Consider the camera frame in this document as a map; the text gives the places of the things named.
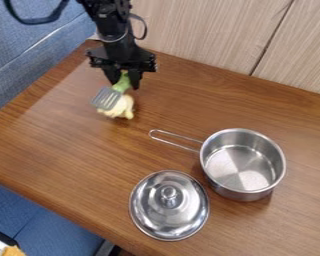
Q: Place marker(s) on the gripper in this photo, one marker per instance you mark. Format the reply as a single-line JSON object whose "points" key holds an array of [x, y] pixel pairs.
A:
{"points": [[120, 55]]}

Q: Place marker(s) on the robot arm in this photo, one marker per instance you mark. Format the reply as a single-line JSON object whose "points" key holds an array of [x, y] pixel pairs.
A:
{"points": [[109, 16]]}

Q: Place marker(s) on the yellow toy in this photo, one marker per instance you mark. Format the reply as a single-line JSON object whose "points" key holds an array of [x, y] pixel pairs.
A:
{"points": [[122, 108]]}

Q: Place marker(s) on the silver lid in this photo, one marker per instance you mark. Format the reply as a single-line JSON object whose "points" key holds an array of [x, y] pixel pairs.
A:
{"points": [[169, 205]]}

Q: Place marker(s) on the silver pot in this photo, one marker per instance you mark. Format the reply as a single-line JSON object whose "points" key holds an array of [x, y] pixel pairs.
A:
{"points": [[243, 165]]}

